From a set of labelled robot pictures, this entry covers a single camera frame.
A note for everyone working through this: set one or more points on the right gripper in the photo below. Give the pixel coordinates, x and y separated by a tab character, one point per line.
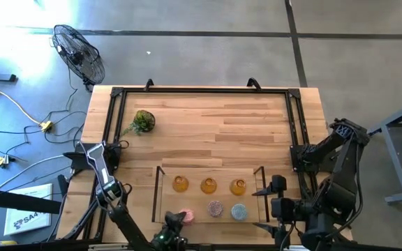
288	211

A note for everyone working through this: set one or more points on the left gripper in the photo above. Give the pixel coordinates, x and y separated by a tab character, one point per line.
171	240

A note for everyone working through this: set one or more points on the pink patterned candle holder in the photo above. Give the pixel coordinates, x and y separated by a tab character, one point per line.
189	217

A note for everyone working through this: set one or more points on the teal patterned candle holder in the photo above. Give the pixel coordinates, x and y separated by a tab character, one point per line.
239	212

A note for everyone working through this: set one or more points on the amber glass candle holder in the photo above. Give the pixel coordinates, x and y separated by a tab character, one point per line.
238	187
180	183
208	185

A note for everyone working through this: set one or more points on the maroon patterned candle holder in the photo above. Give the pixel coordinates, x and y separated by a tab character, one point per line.
215	208

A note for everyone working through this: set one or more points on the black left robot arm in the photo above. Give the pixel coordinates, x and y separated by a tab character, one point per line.
127	223

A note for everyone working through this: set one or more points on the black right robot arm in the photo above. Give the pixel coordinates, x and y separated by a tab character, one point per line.
337	195

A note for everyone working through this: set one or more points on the wooden shelf riser black legs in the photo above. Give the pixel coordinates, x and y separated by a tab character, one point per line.
204	205

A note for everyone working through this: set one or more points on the potted green succulent plant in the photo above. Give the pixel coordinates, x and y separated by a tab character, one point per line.
144	121

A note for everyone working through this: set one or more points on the black rig crossbar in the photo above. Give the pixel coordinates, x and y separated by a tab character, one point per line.
47	247

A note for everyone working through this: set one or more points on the white printed box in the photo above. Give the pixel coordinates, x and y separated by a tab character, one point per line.
28	212

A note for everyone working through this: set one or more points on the black rig beam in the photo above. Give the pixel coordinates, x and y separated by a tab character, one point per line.
19	201

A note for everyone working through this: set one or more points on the small yellow object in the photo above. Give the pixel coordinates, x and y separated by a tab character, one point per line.
5	243

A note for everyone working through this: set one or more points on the black floor fan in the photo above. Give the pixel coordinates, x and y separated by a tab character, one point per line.
79	57

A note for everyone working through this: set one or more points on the silver bracket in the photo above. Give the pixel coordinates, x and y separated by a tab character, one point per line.
108	247

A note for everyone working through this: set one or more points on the black frame clamp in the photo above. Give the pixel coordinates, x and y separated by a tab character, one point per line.
148	83
254	83

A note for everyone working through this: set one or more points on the black metal table frame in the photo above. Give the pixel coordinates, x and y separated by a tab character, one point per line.
204	90

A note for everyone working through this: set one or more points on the grey metal table frame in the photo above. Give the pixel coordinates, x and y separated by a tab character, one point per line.
394	157

